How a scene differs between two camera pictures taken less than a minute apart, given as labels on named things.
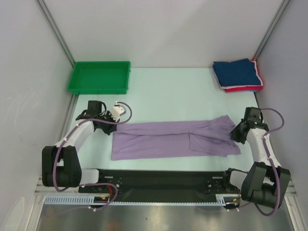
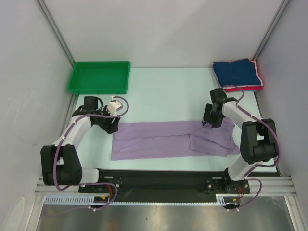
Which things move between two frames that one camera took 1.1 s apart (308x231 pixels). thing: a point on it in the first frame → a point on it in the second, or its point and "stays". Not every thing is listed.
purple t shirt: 153,139 stays
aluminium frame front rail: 290,187 stays
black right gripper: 234,135 → 216,123
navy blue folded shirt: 239,72 stays
